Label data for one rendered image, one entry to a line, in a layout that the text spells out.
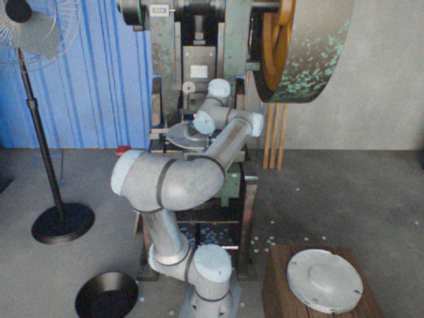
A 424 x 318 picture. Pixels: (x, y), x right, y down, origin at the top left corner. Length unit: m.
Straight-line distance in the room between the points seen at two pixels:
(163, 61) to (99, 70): 1.46
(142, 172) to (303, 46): 0.69
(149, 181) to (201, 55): 0.82
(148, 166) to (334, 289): 0.97
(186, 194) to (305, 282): 0.85
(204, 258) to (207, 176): 0.39
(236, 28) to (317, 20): 0.36
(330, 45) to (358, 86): 1.92
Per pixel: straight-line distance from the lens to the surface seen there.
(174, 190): 0.70
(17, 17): 1.66
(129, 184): 0.75
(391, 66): 3.15
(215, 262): 1.04
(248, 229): 1.64
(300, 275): 1.46
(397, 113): 3.36
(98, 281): 1.87
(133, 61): 2.73
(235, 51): 1.39
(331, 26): 1.16
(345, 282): 1.50
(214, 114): 1.05
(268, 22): 1.80
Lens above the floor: 1.46
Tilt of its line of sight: 30 degrees down
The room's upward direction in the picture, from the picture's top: 1 degrees clockwise
